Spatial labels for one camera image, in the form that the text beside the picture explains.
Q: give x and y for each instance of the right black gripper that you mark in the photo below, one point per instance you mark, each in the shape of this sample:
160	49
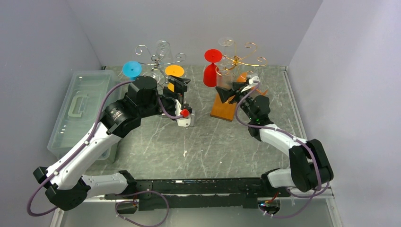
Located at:
225	94

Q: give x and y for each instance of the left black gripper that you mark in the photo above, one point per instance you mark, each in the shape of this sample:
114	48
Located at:
178	91

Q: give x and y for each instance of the yellow plastic wine glass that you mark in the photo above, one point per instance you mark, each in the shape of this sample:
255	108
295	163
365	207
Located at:
173	70

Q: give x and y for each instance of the orange plastic wine glass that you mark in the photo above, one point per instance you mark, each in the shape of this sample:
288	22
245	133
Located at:
243	78

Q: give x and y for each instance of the red plastic wine glass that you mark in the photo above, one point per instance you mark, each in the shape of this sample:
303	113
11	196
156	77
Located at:
212	56

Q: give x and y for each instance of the clear plain wine glass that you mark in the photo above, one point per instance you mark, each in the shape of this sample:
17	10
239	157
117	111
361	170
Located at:
152	74

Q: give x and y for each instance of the blue plastic wine glass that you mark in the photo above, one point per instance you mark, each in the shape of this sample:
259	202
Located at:
132	69

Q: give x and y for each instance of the clear patterned wine glass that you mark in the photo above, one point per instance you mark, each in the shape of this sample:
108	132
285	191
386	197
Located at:
226	48

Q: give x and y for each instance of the clear plastic storage box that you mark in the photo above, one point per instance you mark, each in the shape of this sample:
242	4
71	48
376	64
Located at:
85	95

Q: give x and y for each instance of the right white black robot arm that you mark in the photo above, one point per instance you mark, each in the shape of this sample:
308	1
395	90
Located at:
309	167

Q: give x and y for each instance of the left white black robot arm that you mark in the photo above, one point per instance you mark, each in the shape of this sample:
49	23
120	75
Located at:
65	182

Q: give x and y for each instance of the silver wire glass rack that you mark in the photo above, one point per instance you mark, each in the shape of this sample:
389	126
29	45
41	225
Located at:
158	67

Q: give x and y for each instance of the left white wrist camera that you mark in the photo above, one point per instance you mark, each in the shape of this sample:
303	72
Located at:
187	115

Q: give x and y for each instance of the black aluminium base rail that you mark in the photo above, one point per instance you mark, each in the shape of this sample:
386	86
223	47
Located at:
196	193

